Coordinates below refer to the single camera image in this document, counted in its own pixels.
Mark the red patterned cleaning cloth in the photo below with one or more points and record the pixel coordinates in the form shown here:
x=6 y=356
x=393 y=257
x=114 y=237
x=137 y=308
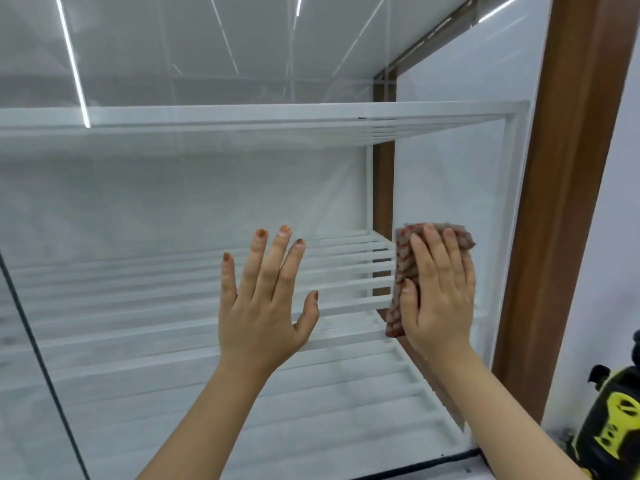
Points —
x=404 y=264

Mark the glass cabinet door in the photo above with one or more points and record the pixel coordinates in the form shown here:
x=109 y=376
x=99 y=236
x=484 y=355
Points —
x=175 y=194

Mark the person's left little finger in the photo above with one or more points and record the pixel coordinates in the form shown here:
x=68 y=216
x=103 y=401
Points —
x=229 y=279

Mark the person's left hand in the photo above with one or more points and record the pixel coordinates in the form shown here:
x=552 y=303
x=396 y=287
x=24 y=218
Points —
x=260 y=319

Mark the person's right little finger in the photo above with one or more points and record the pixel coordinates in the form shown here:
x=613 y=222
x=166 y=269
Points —
x=470 y=272

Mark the white slatted metal shelf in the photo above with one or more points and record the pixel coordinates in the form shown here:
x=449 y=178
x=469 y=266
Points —
x=310 y=409
x=150 y=304
x=280 y=116

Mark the person's left middle finger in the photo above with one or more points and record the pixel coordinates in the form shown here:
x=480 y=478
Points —
x=272 y=259

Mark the person's right thumb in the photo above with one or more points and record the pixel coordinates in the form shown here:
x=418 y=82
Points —
x=409 y=307

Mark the person's left forearm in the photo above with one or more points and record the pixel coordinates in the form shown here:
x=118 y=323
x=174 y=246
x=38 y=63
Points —
x=210 y=424

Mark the yellow and black machine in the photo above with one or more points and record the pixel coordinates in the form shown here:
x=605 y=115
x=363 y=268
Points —
x=610 y=419

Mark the person's right forearm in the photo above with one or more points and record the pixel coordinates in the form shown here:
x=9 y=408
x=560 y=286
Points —
x=500 y=424

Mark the person's left thumb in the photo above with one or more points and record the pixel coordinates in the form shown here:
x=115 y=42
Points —
x=307 y=317

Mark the person's right middle finger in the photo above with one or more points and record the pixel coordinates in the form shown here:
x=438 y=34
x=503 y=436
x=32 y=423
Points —
x=436 y=249

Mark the person's right hand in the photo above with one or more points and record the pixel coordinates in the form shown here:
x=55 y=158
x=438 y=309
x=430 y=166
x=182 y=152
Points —
x=440 y=304

